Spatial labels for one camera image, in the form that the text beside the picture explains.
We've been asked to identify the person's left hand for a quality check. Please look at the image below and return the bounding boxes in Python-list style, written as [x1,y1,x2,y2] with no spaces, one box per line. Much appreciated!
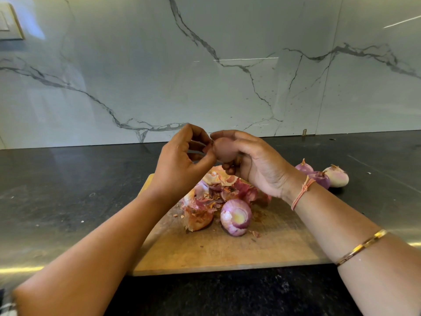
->
[151,123,218,203]

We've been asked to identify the gold bangle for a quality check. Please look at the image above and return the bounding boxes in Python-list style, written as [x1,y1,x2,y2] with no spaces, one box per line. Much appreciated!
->
[335,229,389,267]

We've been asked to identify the wooden cutting board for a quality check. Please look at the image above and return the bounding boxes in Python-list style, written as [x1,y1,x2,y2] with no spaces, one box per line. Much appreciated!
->
[130,168,333,277]

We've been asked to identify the small red onion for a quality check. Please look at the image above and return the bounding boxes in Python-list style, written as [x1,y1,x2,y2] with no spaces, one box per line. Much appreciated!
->
[295,158,314,176]

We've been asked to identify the pile of onion peels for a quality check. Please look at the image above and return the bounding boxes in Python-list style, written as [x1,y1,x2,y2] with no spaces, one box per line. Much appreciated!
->
[181,165,272,232]

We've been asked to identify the person's right hand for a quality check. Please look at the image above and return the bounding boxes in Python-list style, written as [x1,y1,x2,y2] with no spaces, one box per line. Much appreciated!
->
[209,130,310,203]

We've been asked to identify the red onion with pale patch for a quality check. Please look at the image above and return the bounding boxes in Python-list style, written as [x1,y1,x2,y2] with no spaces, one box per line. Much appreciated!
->
[220,198,253,237]

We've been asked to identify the person's right forearm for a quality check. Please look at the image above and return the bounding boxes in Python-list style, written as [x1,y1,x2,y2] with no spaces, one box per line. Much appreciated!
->
[291,185,421,316]

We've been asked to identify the white wall switch plate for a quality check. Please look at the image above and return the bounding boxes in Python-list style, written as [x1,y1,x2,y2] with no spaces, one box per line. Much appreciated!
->
[0,2,25,41]

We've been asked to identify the person's left forearm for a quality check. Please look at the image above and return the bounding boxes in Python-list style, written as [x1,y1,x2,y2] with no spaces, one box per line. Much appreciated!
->
[13,191,175,316]

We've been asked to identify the brownish red onion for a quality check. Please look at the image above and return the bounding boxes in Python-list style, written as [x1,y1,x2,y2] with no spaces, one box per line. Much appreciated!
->
[323,164,350,189]

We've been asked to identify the orange thread bracelet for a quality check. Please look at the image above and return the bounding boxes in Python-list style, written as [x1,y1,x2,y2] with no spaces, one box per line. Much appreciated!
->
[291,175,317,212]

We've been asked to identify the black white plaid sleeve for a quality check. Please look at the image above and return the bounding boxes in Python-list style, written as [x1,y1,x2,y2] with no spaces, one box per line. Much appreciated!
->
[0,289,17,316]

